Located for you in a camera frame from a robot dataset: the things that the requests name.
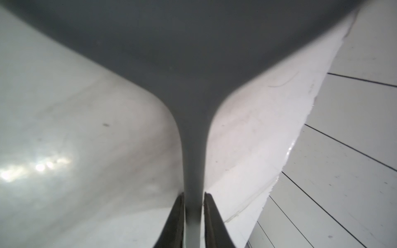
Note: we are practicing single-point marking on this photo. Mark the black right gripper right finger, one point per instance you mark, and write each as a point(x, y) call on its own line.
point(216, 235)

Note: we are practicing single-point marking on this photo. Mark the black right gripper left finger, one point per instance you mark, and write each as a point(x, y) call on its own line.
point(172, 235)

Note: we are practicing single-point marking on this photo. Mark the grey spatula mint handle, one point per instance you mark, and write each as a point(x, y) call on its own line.
point(190, 54)

